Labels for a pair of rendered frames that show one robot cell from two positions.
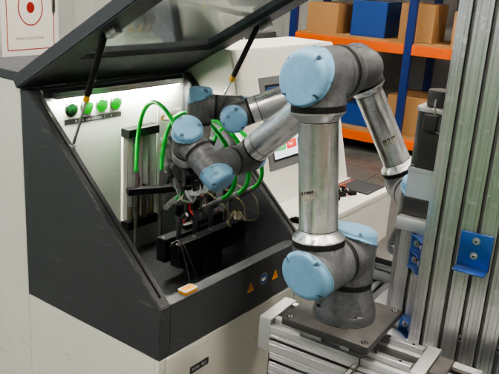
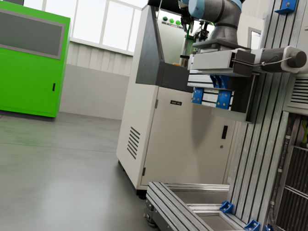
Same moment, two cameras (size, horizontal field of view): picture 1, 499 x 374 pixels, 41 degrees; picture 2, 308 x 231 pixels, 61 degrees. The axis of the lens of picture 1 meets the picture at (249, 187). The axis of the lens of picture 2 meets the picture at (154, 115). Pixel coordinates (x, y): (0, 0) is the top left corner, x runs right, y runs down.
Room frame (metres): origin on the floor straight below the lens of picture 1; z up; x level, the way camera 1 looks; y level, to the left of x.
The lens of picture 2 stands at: (0.18, -0.83, 0.74)
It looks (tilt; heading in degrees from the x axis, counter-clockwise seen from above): 5 degrees down; 36
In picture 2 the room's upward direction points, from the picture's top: 11 degrees clockwise
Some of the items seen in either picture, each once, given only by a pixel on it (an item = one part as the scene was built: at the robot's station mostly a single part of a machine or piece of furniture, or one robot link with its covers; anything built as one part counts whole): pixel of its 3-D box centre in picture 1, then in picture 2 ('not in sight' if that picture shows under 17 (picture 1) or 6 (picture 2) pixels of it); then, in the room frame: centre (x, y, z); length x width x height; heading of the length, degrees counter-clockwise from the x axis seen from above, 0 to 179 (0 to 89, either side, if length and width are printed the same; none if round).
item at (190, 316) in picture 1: (234, 291); (202, 83); (1.88, 0.03, 0.87); 0.62 x 0.04 x 0.16; 144
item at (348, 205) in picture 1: (327, 203); not in sight; (2.50, -0.31, 0.96); 0.70 x 0.22 x 0.03; 144
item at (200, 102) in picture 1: (200, 105); not in sight; (1.98, 0.16, 1.42); 0.09 x 0.08 x 0.11; 94
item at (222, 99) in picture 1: (233, 109); not in sight; (1.97, 0.06, 1.42); 0.11 x 0.11 x 0.08; 4
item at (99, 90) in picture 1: (122, 87); (188, 18); (2.17, 0.43, 1.43); 0.54 x 0.03 x 0.02; 144
